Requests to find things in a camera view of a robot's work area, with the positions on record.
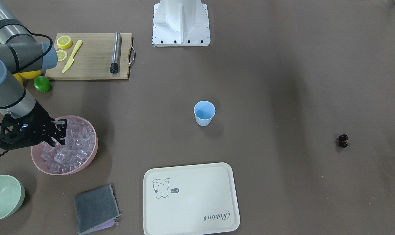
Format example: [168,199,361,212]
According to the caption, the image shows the lemon slice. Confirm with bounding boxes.
[56,35,73,49]
[56,50,68,62]

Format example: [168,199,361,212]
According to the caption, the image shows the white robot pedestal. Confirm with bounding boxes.
[152,0,211,47]

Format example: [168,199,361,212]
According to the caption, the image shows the light blue plastic cup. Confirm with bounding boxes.
[194,100,216,126]

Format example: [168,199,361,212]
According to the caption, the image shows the grey folded cloth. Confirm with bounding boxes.
[74,184,120,235]

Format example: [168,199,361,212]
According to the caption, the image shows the mint green bowl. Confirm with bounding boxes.
[0,175,25,220]

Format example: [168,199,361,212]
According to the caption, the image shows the bamboo cutting board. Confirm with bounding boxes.
[45,33,135,80]

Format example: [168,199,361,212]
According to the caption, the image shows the dark red cherries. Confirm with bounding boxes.
[338,134,349,148]

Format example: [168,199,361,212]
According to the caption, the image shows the whole yellow lemon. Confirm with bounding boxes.
[18,71,42,79]
[13,73,24,85]

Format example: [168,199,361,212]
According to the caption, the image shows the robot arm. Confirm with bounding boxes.
[0,0,67,151]

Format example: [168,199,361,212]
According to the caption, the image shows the yellow plastic knife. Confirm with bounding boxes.
[61,40,83,73]

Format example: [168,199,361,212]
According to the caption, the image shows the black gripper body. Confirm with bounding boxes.
[0,102,67,150]

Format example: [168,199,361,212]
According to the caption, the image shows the pink bowl of ice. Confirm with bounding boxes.
[31,116,99,176]

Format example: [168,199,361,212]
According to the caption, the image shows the green lime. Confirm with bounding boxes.
[33,75,51,92]

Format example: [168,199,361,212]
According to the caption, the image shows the cream rabbit tray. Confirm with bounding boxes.
[143,162,241,235]

